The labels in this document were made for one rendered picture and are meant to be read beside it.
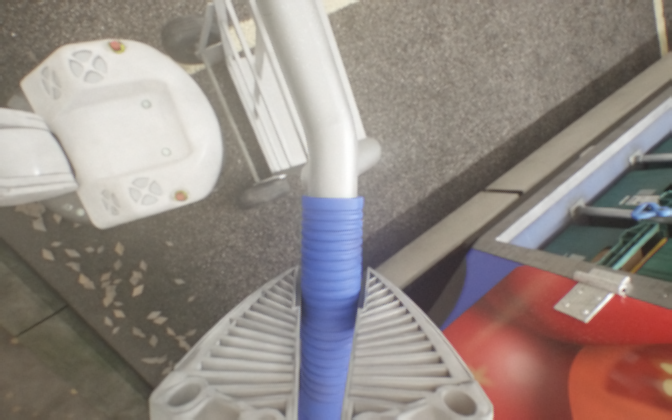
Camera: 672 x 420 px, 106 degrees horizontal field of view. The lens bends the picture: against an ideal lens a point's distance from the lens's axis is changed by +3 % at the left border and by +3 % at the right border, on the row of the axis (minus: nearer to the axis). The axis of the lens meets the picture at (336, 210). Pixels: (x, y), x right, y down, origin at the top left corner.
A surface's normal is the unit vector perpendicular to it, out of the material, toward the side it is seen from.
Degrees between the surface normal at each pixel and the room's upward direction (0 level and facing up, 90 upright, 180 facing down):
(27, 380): 8
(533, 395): 90
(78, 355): 0
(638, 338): 90
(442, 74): 0
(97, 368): 0
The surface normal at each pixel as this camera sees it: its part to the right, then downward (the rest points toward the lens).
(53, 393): 0.44, 0.04
